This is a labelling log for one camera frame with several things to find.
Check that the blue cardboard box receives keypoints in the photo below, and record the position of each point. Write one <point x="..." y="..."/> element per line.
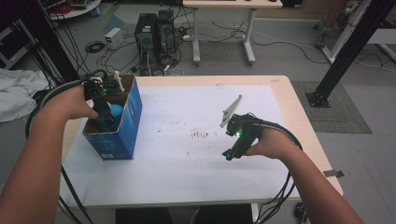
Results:
<point x="121" y="140"/>

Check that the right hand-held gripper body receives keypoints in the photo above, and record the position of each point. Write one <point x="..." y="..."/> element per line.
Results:
<point x="246" y="130"/>

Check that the black metal post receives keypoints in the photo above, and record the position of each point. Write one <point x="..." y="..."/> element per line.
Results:
<point x="351" y="46"/>

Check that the white cloth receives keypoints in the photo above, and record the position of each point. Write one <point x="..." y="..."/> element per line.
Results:
<point x="17" y="93"/>

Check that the white metal stand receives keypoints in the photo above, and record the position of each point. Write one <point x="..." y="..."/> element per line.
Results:
<point x="345" y="32"/>

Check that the small white device box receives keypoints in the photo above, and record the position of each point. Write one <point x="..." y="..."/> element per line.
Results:
<point x="113" y="37"/>

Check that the blue cup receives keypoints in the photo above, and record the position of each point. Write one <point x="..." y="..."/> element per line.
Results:
<point x="116" y="112"/>

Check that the person's right hand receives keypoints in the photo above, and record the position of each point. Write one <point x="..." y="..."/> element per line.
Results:
<point x="274" y="143"/>

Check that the white table mat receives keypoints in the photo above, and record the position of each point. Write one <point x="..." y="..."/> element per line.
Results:
<point x="174" y="174"/>

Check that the white desk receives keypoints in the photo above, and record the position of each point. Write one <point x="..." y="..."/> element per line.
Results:
<point x="233" y="3"/>

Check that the person's left hand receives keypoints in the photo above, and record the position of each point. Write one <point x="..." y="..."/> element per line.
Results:
<point x="68" y="104"/>

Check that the light wooden table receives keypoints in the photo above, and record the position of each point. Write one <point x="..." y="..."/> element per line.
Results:
<point x="305" y="149"/>

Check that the grey floor mat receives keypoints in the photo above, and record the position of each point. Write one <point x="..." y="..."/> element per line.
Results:
<point x="339" y="115"/>

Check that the person's dark trousers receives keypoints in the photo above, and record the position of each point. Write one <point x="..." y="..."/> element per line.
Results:
<point x="224" y="214"/>

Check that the round white table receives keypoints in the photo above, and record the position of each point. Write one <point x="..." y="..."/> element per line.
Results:
<point x="79" y="11"/>

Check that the black metal rack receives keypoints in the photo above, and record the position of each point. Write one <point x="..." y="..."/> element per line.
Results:
<point x="46" y="40"/>

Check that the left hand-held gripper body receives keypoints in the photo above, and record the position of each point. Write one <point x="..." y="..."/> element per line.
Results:
<point x="98" y="90"/>

